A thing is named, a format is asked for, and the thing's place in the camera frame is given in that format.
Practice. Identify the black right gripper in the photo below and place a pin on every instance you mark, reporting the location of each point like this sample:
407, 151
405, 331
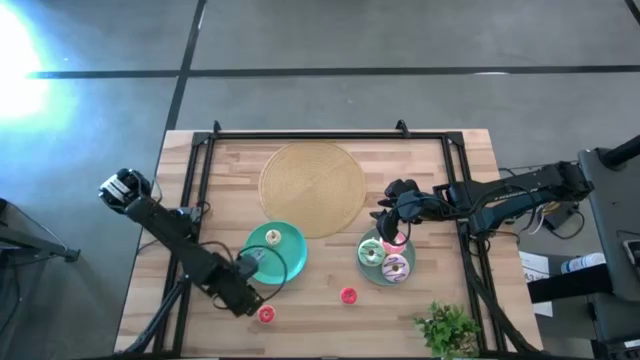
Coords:
420, 206

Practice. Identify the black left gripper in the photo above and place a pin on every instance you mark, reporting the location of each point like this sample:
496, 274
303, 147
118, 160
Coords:
235, 295

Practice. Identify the small red glazed donut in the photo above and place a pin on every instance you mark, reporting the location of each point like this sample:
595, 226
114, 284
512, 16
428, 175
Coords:
343, 292
270, 318

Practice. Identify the large pink glazed donut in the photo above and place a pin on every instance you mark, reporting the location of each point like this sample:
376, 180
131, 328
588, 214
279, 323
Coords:
398, 248

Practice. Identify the large green glazed donut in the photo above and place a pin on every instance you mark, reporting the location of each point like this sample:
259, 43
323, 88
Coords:
364, 252

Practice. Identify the large purple glazed donut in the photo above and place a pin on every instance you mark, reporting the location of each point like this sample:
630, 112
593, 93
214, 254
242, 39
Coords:
387, 267

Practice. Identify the small white glazed donut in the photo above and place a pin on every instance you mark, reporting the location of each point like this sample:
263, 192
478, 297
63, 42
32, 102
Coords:
269, 235

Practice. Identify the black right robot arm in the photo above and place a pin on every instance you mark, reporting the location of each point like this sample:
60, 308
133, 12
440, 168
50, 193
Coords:
500, 197

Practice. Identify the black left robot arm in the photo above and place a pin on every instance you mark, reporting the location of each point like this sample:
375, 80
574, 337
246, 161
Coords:
165, 225

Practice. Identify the teal plate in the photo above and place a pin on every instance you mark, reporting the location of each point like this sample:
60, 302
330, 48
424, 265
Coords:
285, 260

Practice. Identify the sage green plate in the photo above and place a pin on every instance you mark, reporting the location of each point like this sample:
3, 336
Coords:
372, 275

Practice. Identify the round woven tan placemat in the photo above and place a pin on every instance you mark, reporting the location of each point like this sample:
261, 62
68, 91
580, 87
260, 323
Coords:
312, 190

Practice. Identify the green artificial plant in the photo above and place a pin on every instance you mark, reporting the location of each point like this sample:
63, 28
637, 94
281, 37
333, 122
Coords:
447, 330

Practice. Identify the white paper sheet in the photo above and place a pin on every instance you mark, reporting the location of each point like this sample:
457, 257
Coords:
535, 285

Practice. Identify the black power adapter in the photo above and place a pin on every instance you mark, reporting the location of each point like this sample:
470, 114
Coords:
562, 217

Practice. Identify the white plastic bottle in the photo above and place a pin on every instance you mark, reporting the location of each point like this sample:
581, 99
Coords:
582, 263

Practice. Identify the grey cart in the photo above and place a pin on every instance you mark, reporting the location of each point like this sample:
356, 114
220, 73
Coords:
615, 210

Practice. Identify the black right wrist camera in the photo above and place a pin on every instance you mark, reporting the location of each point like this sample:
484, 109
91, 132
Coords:
400, 189

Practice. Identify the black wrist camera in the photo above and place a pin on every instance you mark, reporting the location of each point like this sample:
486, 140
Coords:
400, 189
250, 265

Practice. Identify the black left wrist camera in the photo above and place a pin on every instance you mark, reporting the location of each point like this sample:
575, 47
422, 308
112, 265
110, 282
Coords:
250, 265

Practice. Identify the black aluminium table frame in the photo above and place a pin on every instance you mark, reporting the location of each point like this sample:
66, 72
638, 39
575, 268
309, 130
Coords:
330, 135

